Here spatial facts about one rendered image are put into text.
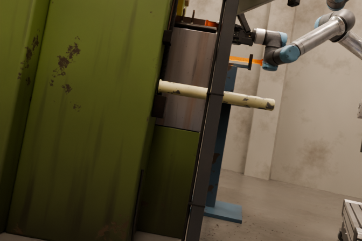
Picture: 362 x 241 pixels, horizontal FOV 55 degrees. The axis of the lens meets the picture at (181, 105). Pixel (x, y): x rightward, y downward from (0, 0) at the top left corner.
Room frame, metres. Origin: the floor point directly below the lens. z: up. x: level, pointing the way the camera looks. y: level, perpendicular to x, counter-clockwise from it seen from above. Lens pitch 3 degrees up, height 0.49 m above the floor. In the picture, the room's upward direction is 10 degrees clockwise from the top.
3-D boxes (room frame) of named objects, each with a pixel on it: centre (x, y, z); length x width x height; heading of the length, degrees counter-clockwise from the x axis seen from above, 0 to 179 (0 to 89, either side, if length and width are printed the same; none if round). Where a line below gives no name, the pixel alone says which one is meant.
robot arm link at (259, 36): (1.67, -0.32, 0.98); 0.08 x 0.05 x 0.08; 178
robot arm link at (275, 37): (1.67, -0.40, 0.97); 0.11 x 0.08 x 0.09; 88
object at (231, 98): (1.31, -0.13, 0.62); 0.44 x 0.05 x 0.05; 88
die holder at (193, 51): (1.72, 0.17, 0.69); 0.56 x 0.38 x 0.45; 88
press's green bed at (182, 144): (1.72, 0.17, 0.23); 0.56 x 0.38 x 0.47; 88
